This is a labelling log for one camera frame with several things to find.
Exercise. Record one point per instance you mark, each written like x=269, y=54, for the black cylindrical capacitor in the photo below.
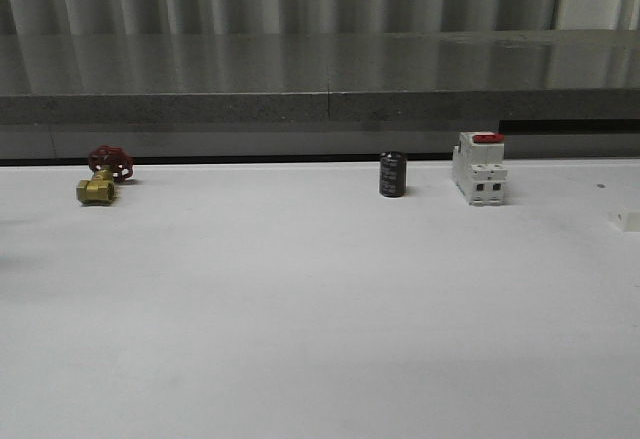
x=392, y=175

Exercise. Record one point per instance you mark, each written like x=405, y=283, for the brass valve red handwheel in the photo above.
x=110, y=166

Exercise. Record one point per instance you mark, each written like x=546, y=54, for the grey stone counter ledge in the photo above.
x=194, y=96

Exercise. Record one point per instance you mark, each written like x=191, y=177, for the white plastic piece at edge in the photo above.
x=626, y=220

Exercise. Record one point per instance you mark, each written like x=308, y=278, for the white circuit breaker red switch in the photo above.
x=477, y=167

